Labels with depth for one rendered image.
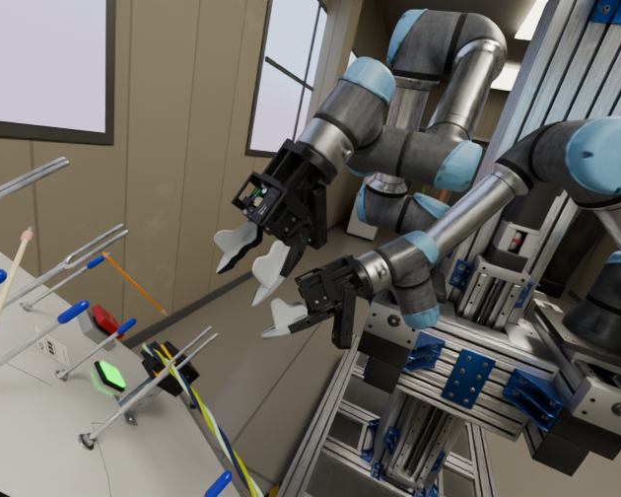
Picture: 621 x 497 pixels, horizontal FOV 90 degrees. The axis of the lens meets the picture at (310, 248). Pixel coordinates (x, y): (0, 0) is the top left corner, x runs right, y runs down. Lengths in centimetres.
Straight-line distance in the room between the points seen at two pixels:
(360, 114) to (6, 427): 45
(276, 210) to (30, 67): 128
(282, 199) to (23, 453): 30
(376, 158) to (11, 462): 50
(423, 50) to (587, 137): 37
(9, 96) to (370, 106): 130
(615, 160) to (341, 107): 44
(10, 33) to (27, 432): 135
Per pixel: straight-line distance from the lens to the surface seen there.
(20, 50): 155
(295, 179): 40
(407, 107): 86
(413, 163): 51
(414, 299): 64
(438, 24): 84
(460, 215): 76
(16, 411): 34
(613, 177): 68
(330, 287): 55
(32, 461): 32
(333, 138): 42
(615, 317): 105
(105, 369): 52
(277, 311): 55
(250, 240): 46
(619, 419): 101
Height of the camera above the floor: 147
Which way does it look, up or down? 19 degrees down
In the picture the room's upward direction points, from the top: 14 degrees clockwise
